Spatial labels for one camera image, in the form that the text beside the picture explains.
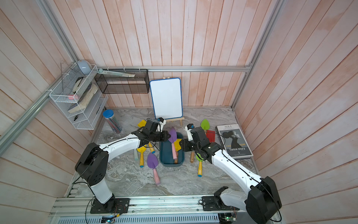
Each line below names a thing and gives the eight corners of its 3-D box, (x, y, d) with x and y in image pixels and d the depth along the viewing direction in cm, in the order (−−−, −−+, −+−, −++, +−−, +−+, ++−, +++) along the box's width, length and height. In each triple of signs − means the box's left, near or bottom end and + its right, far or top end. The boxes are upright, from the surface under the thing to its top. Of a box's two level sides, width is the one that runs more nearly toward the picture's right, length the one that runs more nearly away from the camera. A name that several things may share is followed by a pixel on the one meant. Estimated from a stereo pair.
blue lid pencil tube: (111, 133, 106) (100, 117, 91) (114, 126, 110) (104, 109, 95) (120, 133, 106) (111, 117, 91) (122, 126, 110) (114, 109, 95)
